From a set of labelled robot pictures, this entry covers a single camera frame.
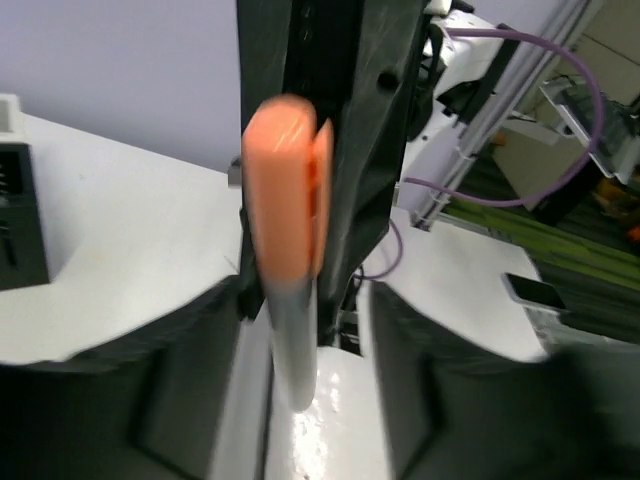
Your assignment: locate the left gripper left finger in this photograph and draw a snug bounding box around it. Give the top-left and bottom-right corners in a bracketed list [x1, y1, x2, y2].
[1, 277, 240, 479]

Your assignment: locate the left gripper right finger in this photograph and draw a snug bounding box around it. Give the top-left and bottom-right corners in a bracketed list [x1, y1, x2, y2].
[370, 283, 639, 479]

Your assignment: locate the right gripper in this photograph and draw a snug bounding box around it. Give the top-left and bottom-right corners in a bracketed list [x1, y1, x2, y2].
[234, 0, 426, 346]

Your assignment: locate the orange marker cap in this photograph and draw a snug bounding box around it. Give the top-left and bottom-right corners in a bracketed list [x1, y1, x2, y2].
[241, 95, 334, 285]

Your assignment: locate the orange frosted marker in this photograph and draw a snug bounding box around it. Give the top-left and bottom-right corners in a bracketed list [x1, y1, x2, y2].
[266, 277, 318, 412]

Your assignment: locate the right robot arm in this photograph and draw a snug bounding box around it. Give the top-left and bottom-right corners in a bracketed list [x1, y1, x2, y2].
[236, 1, 517, 345]

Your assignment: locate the smartphone on desk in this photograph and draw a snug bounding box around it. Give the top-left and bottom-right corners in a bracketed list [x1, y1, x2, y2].
[502, 273, 566, 312]

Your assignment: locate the black organizer container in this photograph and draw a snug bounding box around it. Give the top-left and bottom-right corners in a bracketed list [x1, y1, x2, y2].
[1, 142, 50, 291]

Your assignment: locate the white organizer container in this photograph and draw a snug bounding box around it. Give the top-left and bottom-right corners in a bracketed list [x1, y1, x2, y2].
[0, 93, 24, 137]

